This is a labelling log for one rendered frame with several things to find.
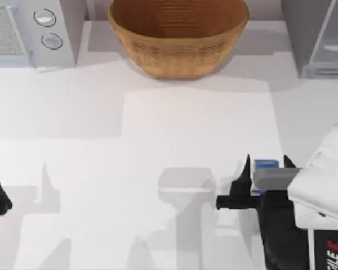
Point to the pale microwave oven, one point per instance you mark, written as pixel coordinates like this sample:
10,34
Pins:
70,33

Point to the pale grey rounded box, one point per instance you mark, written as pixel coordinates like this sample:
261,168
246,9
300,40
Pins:
273,179

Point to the brown woven basket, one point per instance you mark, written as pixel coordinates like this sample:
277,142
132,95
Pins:
177,53

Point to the small microwave knob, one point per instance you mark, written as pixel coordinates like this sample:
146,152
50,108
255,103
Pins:
52,41

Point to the blue block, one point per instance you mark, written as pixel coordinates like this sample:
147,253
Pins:
266,163

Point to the large microwave knob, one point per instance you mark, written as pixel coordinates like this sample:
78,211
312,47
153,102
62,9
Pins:
45,17

